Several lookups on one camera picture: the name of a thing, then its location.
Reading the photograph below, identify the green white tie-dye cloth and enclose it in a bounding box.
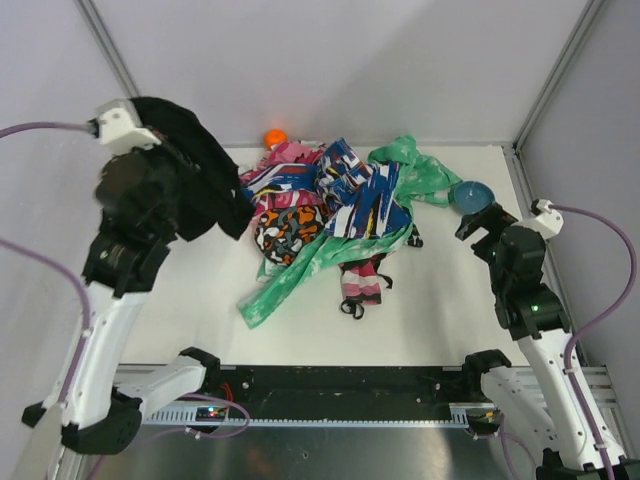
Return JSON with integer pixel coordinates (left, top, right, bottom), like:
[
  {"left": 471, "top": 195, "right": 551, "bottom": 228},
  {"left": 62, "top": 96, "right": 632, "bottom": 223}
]
[{"left": 238, "top": 135, "right": 461, "bottom": 329}]

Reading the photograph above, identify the blue white patterned cloth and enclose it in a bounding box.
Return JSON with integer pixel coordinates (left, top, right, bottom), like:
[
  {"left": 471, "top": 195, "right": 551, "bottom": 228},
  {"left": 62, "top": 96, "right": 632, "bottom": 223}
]
[{"left": 244, "top": 139, "right": 414, "bottom": 240}]

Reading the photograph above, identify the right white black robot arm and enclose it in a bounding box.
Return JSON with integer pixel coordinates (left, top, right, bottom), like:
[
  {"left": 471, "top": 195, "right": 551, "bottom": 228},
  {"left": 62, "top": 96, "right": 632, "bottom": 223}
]
[{"left": 455, "top": 200, "right": 639, "bottom": 479}]

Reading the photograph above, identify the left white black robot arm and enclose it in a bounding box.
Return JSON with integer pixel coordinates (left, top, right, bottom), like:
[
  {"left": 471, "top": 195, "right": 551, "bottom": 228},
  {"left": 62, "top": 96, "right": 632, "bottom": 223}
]
[{"left": 22, "top": 144, "right": 221, "bottom": 455}]

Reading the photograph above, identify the black orange patterned cloth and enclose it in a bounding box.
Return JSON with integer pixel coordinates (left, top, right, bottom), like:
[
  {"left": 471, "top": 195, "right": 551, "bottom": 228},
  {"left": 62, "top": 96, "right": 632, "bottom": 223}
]
[{"left": 254, "top": 205, "right": 329, "bottom": 266}]

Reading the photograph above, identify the pink white patterned cloth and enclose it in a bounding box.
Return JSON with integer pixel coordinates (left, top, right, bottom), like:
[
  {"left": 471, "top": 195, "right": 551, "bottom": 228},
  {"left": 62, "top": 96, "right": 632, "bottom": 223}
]
[{"left": 240, "top": 141, "right": 326, "bottom": 216}]

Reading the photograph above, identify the blue ceramic bowl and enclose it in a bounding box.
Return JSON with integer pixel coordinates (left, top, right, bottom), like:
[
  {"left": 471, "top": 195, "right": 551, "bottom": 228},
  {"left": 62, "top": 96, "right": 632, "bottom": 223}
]
[{"left": 451, "top": 181, "right": 495, "bottom": 215}]

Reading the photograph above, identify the orange ball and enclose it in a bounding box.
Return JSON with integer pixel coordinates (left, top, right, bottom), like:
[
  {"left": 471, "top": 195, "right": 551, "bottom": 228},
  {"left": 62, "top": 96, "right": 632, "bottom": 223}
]
[{"left": 263, "top": 129, "right": 288, "bottom": 150}]

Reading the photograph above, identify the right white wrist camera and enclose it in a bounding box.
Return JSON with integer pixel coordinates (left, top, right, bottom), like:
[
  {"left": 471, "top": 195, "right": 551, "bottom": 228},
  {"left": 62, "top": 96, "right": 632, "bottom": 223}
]
[{"left": 529, "top": 199, "right": 564, "bottom": 240}]

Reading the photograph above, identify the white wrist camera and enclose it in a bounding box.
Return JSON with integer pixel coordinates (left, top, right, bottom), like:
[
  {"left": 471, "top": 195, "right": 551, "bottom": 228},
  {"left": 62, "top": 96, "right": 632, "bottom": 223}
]
[
  {"left": 529, "top": 199, "right": 564, "bottom": 240},
  {"left": 94, "top": 99, "right": 161, "bottom": 156}
]

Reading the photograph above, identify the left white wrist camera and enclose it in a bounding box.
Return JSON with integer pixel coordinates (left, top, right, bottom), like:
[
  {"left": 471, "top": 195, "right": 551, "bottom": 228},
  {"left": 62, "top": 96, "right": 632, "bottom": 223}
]
[{"left": 94, "top": 99, "right": 161, "bottom": 156}]

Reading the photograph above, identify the pink striped cloth with straps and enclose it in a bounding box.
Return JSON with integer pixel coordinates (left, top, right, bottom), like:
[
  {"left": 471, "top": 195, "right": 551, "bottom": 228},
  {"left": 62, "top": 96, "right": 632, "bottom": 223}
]
[{"left": 339, "top": 253, "right": 394, "bottom": 320}]

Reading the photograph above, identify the grey cable duct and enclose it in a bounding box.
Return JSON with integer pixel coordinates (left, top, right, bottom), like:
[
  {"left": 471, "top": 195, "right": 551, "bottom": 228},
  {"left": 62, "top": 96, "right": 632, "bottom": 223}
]
[{"left": 144, "top": 403, "right": 501, "bottom": 429}]

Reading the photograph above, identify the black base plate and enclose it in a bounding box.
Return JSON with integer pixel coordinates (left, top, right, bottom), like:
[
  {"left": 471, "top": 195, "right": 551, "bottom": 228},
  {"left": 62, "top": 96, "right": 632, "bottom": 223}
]
[{"left": 201, "top": 365, "right": 488, "bottom": 422}]

